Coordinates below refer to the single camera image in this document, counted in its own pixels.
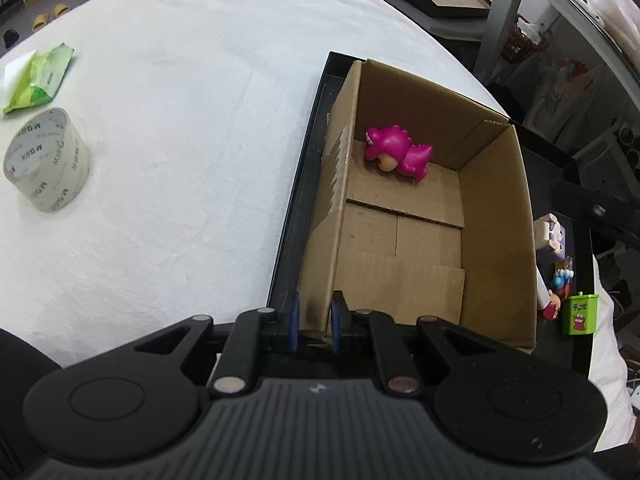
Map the brown cardboard box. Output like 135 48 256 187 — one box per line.
297 60 537 350

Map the pink dinosaur figurine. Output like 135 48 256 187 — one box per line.
363 125 433 182

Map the small red blue figurine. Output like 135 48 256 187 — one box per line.
550 257 575 301

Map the lavender cube figurine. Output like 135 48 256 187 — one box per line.
533 214 566 263

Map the black shallow tray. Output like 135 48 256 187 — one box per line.
266 49 597 384

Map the white tablecloth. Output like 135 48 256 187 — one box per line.
0 0 637 451

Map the clear tape roll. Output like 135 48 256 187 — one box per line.
3 107 90 212

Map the red basket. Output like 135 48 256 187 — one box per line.
501 18 549 64

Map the green wet wipes pack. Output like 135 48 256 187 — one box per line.
2 44 75 114

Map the yellow slipper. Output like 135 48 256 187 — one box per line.
52 3 70 18
32 13 49 32

